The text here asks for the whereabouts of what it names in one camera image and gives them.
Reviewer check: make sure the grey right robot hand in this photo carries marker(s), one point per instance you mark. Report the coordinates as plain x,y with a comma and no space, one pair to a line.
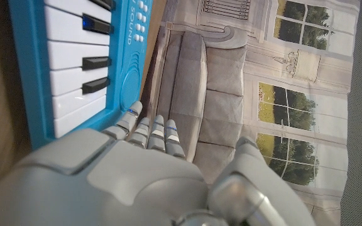
121,185

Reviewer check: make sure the blue toy keyboard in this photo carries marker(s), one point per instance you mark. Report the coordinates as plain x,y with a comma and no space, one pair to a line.
74,62

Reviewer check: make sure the printed living room backdrop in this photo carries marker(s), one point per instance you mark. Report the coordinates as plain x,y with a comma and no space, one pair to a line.
262,78

